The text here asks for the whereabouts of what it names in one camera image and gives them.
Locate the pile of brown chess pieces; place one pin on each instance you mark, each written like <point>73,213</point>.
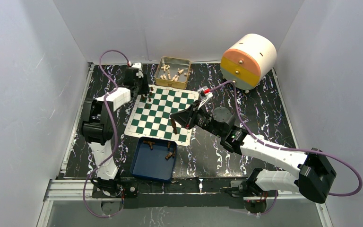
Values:
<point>171,152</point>

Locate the green white chess board mat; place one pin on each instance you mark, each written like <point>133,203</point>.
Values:
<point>155,121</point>

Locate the round mini drawer cabinet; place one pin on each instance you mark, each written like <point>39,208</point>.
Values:
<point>248,61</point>

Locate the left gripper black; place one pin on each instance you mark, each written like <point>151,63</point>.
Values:
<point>145,90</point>

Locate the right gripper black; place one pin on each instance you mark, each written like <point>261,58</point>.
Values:
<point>187,117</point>

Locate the gold metal tin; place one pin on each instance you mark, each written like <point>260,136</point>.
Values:
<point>184,63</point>

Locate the light wooden chess pieces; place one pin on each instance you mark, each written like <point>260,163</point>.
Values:
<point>173,73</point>

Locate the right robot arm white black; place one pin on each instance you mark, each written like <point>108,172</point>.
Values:
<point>308,173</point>

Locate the tall brown king piece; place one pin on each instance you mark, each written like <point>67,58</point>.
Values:
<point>174,126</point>

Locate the blue plastic tray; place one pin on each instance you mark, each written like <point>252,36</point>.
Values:
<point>151,164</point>

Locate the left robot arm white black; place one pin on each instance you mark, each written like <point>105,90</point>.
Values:
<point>97,128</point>

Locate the aluminium rail frame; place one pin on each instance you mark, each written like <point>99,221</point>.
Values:
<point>264,114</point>

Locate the black base bar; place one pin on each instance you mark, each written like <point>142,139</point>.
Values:
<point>136,193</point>

